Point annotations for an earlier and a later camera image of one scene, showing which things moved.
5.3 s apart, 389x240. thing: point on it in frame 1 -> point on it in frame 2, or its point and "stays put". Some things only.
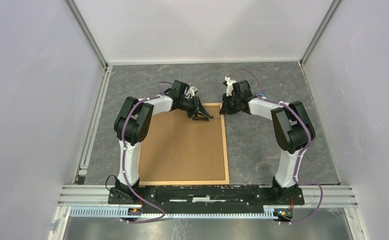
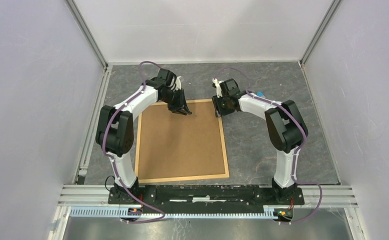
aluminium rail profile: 323,197 stays put
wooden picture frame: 181,151 stays put
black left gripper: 198,108 -> 181,107
